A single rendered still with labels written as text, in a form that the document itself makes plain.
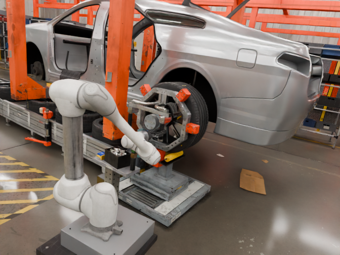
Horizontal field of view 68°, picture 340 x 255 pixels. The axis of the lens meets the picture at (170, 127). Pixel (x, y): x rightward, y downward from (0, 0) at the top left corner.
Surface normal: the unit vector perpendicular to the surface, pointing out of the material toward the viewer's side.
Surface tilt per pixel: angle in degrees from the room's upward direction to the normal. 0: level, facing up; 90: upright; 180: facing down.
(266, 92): 90
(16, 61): 90
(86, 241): 1
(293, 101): 90
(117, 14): 90
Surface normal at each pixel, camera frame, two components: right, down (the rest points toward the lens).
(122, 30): 0.82, 0.26
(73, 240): -0.46, 0.20
